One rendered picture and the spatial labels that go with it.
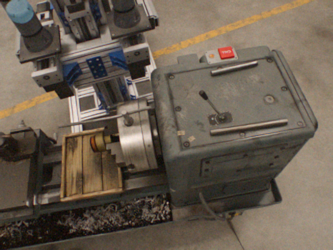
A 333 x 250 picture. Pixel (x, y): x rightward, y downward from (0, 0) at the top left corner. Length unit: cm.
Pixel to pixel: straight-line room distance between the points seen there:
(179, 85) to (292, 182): 152
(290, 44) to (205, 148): 242
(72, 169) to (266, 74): 102
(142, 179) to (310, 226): 142
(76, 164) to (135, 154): 46
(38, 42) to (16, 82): 179
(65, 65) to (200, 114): 92
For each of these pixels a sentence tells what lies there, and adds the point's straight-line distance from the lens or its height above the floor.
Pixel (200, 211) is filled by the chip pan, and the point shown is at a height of 54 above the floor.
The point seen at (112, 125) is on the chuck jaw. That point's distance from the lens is 117.
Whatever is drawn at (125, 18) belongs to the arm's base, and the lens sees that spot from 151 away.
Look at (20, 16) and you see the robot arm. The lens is 149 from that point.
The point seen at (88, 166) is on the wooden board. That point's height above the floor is 88.
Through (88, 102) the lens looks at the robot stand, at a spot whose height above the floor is 21.
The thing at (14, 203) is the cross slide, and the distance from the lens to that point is 142.
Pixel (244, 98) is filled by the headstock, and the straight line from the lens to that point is 109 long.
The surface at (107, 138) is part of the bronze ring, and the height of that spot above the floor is 111.
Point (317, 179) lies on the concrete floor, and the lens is 246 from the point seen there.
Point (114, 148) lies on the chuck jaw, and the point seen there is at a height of 111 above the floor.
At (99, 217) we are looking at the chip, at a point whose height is 59.
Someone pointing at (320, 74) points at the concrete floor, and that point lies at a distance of 306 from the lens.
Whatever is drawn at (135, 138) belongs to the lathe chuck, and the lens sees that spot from 105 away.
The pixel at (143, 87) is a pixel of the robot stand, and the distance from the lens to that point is 246.
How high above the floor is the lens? 213
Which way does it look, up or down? 60 degrees down
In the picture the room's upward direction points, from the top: 9 degrees counter-clockwise
